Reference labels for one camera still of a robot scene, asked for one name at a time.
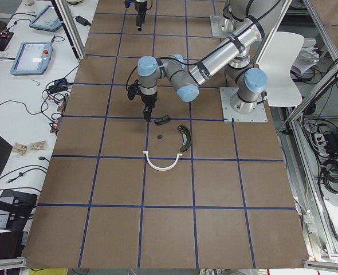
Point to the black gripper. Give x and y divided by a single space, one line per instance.
140 8
148 99

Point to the black brake pad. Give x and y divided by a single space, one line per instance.
162 120

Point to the olive brake shoe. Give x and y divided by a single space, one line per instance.
187 138

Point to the black power adapter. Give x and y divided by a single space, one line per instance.
83 21

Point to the far blue teach pendant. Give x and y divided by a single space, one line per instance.
47 20

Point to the blue teach pendant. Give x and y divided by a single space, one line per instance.
47 20
32 58

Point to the near blue teach pendant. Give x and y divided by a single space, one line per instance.
32 58

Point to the white plastic chair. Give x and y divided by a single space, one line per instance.
276 63

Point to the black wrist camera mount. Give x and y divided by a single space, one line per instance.
133 90

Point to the white curved plastic bracket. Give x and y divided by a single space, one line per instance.
159 166

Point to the aluminium frame post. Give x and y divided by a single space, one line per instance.
65 16

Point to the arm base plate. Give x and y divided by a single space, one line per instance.
236 110
221 27

